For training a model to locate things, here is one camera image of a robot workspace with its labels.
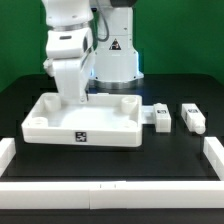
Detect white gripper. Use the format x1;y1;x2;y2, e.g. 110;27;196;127
44;53;95;103

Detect white desk tabletop tray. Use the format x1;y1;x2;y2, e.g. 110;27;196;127
21;93;142;147

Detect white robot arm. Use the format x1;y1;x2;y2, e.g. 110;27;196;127
42;0;143;103

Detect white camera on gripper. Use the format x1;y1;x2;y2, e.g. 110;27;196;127
46;27;93;59

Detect white marker base plate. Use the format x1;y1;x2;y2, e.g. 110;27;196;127
142;105;155;124

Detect white L-shaped fence wall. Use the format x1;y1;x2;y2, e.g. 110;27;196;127
0;137;224;209

